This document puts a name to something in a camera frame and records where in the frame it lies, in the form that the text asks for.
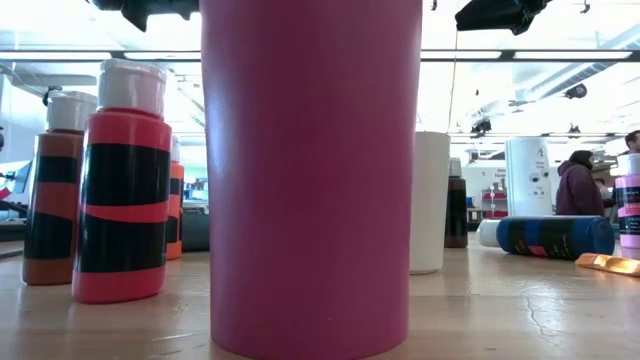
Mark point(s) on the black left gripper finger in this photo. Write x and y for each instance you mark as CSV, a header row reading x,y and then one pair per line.
x,y
137,19

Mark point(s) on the dark brown paint bottle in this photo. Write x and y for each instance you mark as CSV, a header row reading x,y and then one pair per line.
x,y
456,210

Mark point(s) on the pink plastic cup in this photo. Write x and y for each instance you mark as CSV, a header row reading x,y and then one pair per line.
x,y
310,175

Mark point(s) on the coral red paint bottle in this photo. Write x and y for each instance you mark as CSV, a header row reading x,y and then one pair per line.
x,y
122,130

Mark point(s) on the terracotta paint bottle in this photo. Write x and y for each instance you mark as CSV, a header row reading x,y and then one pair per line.
x,y
55,145

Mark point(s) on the orange paint bottle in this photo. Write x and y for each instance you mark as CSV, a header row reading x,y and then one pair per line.
x,y
176,170

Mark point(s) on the blue paint bottle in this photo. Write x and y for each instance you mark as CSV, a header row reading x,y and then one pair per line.
x,y
560,235

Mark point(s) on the light pink paint bottle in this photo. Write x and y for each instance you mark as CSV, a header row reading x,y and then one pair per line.
x,y
629,235

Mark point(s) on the white round pillar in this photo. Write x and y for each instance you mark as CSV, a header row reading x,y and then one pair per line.
x,y
525,160

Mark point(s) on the person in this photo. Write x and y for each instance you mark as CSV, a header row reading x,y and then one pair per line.
x,y
577,190
633,141

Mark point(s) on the red shelf unit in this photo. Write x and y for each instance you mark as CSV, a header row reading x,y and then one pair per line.
x,y
495,202

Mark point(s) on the black overhead frame bar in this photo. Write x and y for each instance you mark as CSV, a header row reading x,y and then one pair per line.
x,y
507,55

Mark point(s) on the black ceiling camera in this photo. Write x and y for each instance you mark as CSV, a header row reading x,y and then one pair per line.
x,y
575,91
481,126

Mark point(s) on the black aluminium table frame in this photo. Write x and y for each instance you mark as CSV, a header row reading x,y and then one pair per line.
x,y
10,232

